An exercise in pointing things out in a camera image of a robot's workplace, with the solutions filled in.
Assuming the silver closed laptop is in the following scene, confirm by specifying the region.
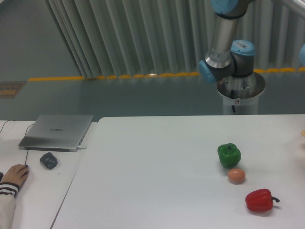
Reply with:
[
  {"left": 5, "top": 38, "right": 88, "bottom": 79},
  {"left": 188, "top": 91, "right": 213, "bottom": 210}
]
[{"left": 19, "top": 114, "right": 93, "bottom": 152}]

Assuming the black cable on pedestal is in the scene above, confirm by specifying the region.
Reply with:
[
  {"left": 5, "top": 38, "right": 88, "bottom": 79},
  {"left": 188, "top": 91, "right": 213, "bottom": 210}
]
[{"left": 230, "top": 89, "right": 236, "bottom": 115}]

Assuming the pale corrugated curtain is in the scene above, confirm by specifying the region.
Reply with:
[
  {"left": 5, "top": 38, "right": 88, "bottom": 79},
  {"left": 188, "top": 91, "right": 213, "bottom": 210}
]
[{"left": 47, "top": 0, "right": 305, "bottom": 79}]

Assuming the black computer mouse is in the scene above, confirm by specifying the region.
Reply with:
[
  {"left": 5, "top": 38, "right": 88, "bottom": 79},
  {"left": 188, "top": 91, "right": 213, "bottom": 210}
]
[{"left": 23, "top": 165, "right": 30, "bottom": 179}]

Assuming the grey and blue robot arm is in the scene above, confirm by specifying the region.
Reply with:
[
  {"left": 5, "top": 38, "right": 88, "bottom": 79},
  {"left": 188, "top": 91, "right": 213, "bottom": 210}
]
[{"left": 198, "top": 0, "right": 305, "bottom": 83}]

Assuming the small dark grey device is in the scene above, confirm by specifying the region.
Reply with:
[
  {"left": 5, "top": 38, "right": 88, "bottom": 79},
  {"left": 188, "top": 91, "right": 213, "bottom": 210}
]
[{"left": 40, "top": 152, "right": 58, "bottom": 170}]

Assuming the red bell pepper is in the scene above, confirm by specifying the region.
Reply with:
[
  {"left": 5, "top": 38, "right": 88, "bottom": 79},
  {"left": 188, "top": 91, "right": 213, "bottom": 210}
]
[{"left": 245, "top": 188, "right": 280, "bottom": 212}]

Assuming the forearm in striped cuff sleeve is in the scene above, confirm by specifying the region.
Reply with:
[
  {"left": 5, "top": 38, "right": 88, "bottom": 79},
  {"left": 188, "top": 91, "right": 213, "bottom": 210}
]
[{"left": 0, "top": 182, "right": 20, "bottom": 229}]

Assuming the black mouse cable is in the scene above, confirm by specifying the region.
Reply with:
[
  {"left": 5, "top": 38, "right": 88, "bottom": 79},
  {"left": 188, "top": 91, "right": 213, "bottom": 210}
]
[{"left": 0, "top": 120, "right": 36, "bottom": 167}]

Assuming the brown egg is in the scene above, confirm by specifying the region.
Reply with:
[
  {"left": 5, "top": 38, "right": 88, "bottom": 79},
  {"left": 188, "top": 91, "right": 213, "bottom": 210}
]
[{"left": 227, "top": 168, "right": 245, "bottom": 184}]

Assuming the person's hand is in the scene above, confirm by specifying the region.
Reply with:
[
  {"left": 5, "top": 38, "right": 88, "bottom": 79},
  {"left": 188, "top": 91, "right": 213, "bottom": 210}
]
[{"left": 0, "top": 164, "right": 26, "bottom": 187}]

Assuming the green bell pepper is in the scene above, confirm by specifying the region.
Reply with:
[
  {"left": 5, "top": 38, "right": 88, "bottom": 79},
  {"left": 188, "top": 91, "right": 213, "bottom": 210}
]
[{"left": 217, "top": 143, "right": 241, "bottom": 168}]

